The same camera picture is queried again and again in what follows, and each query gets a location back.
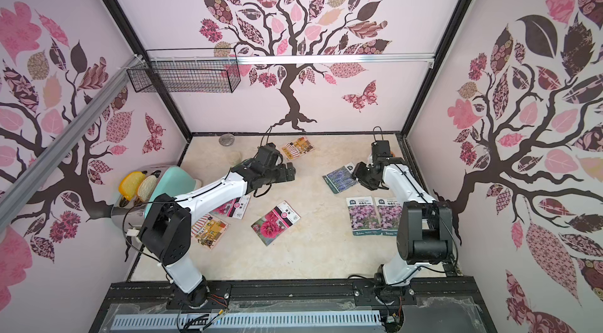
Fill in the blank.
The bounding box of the pink cosmos seed packet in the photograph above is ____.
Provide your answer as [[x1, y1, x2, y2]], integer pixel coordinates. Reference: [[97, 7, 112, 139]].
[[346, 196, 382, 237]]

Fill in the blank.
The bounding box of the pink rose packet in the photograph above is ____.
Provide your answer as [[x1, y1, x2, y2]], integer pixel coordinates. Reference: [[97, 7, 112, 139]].
[[211, 196, 251, 219], [251, 201, 301, 246]]

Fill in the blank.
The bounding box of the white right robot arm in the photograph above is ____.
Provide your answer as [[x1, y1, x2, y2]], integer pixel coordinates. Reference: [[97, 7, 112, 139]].
[[352, 140, 458, 287]]

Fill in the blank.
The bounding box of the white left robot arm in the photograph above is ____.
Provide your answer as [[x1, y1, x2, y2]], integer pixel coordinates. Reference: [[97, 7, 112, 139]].
[[138, 143, 296, 308]]

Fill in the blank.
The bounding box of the orange illustrated packet at back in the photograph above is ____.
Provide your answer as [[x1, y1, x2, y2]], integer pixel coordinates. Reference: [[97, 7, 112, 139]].
[[281, 136, 315, 160]]

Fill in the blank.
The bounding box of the clear glass jar with grains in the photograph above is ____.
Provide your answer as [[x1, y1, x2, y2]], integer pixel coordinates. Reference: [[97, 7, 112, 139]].
[[218, 133, 243, 166]]

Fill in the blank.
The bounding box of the orange illustrated packet by toaster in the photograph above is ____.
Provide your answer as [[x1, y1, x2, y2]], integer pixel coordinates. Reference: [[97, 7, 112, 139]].
[[191, 214, 229, 250]]

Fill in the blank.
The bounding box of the beige toast slice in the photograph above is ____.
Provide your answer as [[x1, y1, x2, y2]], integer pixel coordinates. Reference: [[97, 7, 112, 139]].
[[136, 175, 159, 203]]

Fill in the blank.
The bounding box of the black wire basket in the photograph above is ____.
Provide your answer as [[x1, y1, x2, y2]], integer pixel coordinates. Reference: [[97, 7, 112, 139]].
[[127, 45, 243, 94]]

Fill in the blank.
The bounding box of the white slotted cable duct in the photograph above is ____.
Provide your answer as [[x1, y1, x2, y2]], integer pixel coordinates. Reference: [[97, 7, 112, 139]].
[[108, 310, 382, 332]]

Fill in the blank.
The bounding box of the aluminium rail on wall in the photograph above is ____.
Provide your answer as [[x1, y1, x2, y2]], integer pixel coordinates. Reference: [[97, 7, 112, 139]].
[[1, 55, 142, 229]]

